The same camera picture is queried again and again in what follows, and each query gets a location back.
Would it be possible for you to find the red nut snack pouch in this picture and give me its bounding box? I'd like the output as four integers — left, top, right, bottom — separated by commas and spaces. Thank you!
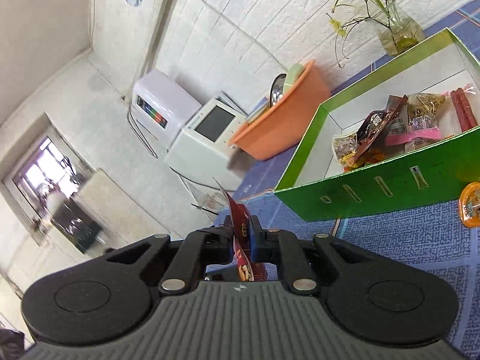
215, 180, 268, 282

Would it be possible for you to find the orange jelly cup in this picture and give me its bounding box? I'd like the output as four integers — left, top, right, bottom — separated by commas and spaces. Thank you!
458, 182, 480, 228

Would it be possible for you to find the clear cookie bag pink seal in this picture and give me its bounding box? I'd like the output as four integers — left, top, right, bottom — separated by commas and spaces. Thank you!
385, 93, 447, 146

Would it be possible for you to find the green cardboard box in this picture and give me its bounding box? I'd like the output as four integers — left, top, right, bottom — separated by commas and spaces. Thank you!
274, 29, 479, 221

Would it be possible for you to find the white appliance with screen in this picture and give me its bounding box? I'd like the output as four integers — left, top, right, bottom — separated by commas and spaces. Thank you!
164, 98, 249, 191

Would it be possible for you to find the small wrapped snack in box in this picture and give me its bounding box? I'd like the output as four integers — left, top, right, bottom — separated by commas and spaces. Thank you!
332, 133, 358, 167

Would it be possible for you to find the orange plastic basin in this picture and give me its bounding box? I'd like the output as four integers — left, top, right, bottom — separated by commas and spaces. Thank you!
229, 59, 331, 160

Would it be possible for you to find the dark brown snack pouch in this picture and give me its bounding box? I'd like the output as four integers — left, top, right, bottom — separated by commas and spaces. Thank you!
352, 95, 408, 163

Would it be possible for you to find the window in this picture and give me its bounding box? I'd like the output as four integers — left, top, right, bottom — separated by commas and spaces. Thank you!
1, 114, 103, 254

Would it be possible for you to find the white water purifier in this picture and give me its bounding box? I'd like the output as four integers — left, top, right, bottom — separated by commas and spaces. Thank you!
132, 69, 201, 150

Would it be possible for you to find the metal pot lid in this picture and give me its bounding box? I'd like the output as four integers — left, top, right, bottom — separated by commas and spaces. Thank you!
269, 73, 287, 107

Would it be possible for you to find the green sponge block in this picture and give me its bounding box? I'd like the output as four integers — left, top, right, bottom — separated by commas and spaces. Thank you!
283, 63, 305, 94

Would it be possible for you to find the red sausage pack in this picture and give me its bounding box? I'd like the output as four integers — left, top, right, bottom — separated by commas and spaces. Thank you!
450, 88, 479, 133

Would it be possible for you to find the glass vase with plant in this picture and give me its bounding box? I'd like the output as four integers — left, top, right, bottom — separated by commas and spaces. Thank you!
326, 0, 425, 68

